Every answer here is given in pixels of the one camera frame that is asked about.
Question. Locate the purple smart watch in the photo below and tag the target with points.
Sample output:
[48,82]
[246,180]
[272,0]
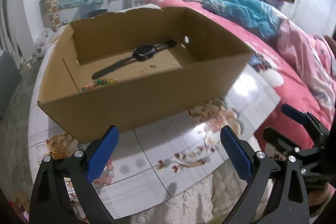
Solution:
[140,54]

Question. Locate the light pink quilt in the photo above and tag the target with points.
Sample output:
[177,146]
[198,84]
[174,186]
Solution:
[313,60]

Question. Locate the blue cartoon quilt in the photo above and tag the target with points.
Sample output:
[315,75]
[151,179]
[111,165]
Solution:
[255,16]

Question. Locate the orange patterned hanging strip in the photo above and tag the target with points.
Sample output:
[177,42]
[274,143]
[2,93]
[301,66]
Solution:
[52,9]

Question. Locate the white plastic bag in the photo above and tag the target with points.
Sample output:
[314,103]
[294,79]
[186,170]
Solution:
[43,42]

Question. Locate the pink floral blanket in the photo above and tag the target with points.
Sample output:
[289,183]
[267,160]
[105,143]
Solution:
[277,72]

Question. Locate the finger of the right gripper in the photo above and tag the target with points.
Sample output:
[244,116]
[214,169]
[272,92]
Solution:
[294,114]

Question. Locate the brown cardboard box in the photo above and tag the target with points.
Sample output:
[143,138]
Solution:
[203,65]

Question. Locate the white water dispenser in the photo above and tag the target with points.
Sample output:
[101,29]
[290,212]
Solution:
[136,3]

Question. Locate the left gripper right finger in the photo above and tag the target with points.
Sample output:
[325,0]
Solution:
[245,160]

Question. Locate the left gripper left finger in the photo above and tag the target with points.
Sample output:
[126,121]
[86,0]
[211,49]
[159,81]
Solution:
[94,158]

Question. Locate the floral white plastic mat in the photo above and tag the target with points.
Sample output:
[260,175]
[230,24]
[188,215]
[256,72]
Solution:
[165,158]

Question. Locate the grey flat board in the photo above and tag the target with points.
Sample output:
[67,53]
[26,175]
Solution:
[9,80]

